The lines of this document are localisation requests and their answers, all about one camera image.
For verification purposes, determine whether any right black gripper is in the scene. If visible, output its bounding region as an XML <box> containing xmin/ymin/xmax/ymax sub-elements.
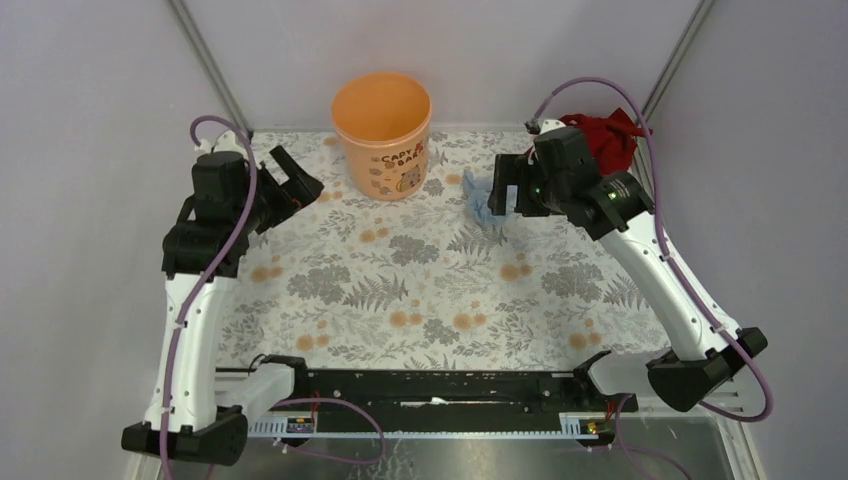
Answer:
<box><xmin>486</xmin><ymin>154</ymin><xmax>567</xmax><ymax>218</ymax></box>

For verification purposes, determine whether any white slotted cable duct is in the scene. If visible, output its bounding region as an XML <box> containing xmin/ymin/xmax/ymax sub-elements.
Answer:
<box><xmin>247</xmin><ymin>413</ymin><xmax>614</xmax><ymax>441</ymax></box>

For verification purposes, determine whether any red crumpled cloth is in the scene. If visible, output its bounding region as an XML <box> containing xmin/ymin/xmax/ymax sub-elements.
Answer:
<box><xmin>560</xmin><ymin>108</ymin><xmax>645</xmax><ymax>176</ymax></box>

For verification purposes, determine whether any orange plastic trash bin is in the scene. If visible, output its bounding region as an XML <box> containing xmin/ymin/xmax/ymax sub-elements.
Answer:
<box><xmin>331</xmin><ymin>72</ymin><xmax>432</xmax><ymax>201</ymax></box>

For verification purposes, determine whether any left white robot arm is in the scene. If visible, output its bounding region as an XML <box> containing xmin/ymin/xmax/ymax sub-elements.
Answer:
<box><xmin>121</xmin><ymin>146</ymin><xmax>323</xmax><ymax>466</ymax></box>

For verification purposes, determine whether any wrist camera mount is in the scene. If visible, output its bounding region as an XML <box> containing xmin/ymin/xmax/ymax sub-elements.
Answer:
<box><xmin>194</xmin><ymin>131</ymin><xmax>248</xmax><ymax>158</ymax></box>
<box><xmin>524</xmin><ymin>119</ymin><xmax>567</xmax><ymax>136</ymax></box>

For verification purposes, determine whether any floral patterned table mat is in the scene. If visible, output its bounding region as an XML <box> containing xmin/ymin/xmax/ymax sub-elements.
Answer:
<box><xmin>218</xmin><ymin>132</ymin><xmax>668</xmax><ymax>370</ymax></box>

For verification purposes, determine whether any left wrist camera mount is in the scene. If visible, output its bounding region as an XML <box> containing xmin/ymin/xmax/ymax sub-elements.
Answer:
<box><xmin>194</xmin><ymin>131</ymin><xmax>248</xmax><ymax>158</ymax></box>

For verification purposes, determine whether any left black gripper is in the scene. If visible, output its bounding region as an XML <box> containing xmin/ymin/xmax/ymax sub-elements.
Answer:
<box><xmin>234</xmin><ymin>145</ymin><xmax>324</xmax><ymax>232</ymax></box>

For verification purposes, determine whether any light blue trash bag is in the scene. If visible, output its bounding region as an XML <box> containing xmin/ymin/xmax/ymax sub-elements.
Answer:
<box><xmin>461</xmin><ymin>170</ymin><xmax>507</xmax><ymax>229</ymax></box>

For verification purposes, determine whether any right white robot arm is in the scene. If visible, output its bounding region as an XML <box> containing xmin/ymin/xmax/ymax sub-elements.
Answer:
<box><xmin>488</xmin><ymin>121</ymin><xmax>768</xmax><ymax>412</ymax></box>

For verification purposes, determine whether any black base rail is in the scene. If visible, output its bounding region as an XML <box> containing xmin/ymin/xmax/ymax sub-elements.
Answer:
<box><xmin>215</xmin><ymin>354</ymin><xmax>641</xmax><ymax>435</ymax></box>

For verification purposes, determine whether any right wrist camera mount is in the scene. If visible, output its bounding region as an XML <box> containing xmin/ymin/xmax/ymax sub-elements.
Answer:
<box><xmin>524</xmin><ymin>119</ymin><xmax>567</xmax><ymax>136</ymax></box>

